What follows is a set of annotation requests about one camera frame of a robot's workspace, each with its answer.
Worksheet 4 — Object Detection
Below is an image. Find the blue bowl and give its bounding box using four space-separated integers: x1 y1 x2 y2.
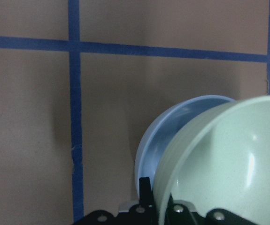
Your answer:
134 95 235 194

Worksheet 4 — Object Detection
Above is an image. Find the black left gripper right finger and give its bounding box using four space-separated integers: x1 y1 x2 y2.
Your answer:
164 195 255 225

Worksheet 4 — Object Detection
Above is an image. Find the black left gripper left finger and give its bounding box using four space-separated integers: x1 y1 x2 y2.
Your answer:
74 177 158 225

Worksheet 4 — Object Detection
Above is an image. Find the green bowl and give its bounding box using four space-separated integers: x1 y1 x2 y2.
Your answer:
153 96 270 225

